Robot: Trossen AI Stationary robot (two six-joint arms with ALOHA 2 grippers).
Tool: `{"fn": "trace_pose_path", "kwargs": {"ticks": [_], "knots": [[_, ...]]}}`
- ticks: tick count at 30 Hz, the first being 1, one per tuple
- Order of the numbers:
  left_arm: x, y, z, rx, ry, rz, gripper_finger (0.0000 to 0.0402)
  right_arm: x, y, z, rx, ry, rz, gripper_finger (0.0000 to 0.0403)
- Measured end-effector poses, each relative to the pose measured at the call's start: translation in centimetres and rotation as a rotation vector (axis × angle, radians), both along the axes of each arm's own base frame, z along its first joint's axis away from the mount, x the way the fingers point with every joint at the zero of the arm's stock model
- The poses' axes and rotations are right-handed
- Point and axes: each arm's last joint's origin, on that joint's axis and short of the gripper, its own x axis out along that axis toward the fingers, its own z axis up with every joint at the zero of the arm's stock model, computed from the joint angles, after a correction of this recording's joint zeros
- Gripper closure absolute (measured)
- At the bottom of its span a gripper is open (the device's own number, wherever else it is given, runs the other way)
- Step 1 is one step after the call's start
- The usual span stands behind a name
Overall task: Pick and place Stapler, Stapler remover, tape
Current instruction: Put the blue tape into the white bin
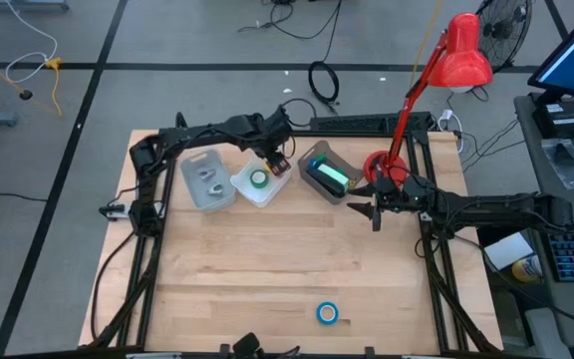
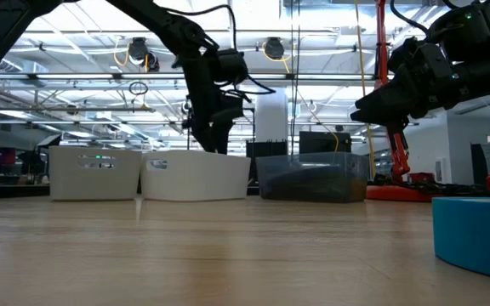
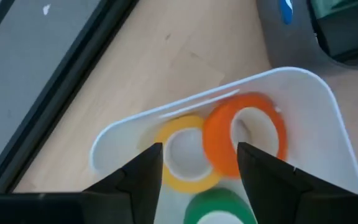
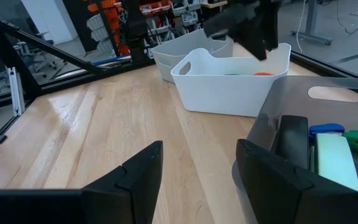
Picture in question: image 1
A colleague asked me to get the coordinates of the green tape roll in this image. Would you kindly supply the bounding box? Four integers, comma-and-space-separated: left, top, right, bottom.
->
249, 169, 271, 190

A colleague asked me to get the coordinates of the grey plastic bin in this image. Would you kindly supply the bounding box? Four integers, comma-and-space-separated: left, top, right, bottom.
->
178, 149, 238, 214

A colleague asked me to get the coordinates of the coiled black floor cable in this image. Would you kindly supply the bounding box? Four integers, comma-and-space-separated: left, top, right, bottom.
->
307, 60, 341, 116

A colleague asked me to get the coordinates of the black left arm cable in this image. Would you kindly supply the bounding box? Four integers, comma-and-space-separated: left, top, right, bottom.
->
89, 229, 138, 346

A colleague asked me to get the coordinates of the mint green stapler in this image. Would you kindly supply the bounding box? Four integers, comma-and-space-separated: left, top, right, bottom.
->
316, 163, 351, 186

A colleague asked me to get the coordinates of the brown translucent plastic bin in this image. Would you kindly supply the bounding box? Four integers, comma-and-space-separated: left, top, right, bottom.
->
296, 140, 365, 206

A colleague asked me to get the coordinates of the black power strip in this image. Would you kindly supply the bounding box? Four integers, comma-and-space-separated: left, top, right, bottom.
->
309, 111, 438, 135

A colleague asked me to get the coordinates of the small black device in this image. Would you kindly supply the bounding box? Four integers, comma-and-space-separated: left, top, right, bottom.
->
231, 332, 301, 359

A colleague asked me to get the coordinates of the black stapler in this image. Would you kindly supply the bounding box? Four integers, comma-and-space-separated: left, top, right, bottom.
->
305, 166, 351, 198

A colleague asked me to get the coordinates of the white floor cable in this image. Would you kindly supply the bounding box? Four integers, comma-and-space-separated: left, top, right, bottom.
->
5, 0, 60, 85

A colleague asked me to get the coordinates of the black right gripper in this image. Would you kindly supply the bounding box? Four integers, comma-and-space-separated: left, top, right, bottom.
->
346, 174, 416, 233

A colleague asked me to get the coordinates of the white plastic bin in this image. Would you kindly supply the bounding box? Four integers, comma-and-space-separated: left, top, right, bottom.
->
230, 144, 293, 208

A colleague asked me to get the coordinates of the white power adapter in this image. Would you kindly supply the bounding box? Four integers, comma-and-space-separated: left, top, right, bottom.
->
437, 108, 465, 155

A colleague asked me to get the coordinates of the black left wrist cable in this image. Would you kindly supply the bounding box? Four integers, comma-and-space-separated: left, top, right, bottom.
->
280, 98, 319, 129

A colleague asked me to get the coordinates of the blue tape roll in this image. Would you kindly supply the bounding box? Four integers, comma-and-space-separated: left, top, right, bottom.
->
315, 301, 340, 326

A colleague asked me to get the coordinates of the yellow hanging cable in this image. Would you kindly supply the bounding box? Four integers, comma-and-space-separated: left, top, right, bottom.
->
409, 0, 445, 94

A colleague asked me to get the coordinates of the clear plastic bag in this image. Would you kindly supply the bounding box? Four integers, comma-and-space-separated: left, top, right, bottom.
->
540, 138, 574, 192

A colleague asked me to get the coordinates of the black mini computer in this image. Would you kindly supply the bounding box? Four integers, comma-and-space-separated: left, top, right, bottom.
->
532, 100, 574, 141

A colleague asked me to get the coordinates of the red desk lamp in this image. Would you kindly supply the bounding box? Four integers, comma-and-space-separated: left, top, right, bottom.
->
363, 12, 495, 186

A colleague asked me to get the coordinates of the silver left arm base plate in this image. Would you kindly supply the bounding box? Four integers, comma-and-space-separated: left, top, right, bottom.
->
98, 201, 132, 222

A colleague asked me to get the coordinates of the black floor fan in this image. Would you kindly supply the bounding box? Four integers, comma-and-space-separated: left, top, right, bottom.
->
474, 0, 536, 75

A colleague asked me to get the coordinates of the long black floor cable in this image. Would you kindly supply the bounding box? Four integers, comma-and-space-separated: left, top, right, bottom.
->
236, 0, 344, 65

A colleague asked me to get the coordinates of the grey cart base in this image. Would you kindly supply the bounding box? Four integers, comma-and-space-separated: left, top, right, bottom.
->
0, 0, 71, 13

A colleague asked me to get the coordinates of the grey desk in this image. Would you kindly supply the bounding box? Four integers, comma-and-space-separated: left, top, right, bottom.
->
513, 92, 574, 359

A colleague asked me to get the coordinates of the yellow and blue container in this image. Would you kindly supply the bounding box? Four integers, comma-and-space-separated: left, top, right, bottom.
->
510, 253, 544, 284

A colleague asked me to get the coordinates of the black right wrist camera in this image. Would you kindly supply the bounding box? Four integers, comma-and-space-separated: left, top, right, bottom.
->
380, 177, 408, 201

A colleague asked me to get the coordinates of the white paper sheet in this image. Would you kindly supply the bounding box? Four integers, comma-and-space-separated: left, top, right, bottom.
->
482, 231, 536, 272

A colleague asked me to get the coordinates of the yellow floor cable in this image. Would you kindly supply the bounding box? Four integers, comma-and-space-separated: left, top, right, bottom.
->
0, 43, 65, 119

